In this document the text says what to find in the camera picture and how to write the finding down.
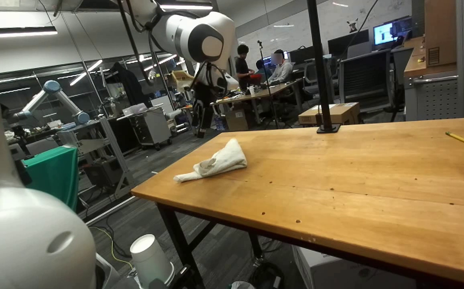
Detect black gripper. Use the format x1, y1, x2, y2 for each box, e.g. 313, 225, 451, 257
191, 79, 218, 132

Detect white cloth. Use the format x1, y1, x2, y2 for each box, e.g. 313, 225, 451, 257
171, 137, 248, 185

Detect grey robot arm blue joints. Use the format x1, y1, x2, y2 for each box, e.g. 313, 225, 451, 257
12, 79, 91, 127

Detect green cloth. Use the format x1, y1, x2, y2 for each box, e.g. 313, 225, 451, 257
20, 145, 80, 212

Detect small cardboard box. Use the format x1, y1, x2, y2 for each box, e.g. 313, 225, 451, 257
224, 110, 252, 132

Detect long wooden desk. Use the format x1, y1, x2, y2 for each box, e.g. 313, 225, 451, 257
208, 79, 305, 132

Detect white equipment cart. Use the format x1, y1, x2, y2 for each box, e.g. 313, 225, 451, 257
133, 106, 173, 148

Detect dark hanging jacket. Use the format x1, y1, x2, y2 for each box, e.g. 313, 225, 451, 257
107, 61, 152, 110

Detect person in white top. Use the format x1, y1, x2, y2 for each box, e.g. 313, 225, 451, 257
269, 48, 295, 85

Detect ceiling strip light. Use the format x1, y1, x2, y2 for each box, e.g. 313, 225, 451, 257
0, 28, 59, 40
157, 2, 215, 13

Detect metal equipment rack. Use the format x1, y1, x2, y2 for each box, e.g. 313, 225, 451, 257
69, 118, 136, 215

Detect black pole stand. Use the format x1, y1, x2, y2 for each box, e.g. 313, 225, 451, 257
305, 0, 342, 135

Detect wooden table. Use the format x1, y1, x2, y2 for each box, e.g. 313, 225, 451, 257
155, 203, 464, 289

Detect light wooden box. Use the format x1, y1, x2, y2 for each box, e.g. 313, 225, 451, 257
297, 101, 361, 127

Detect black crate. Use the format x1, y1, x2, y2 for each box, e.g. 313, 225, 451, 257
340, 50, 395, 108

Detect white cylindrical bin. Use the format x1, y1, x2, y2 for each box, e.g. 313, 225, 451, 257
128, 233, 176, 288

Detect lit computer monitor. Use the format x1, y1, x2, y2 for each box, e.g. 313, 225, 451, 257
372, 20, 412, 48

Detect grey metal cabinet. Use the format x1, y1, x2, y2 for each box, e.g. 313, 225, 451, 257
404, 71, 464, 121

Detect large cardboard box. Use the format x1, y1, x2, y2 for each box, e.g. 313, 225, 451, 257
422, 0, 464, 69

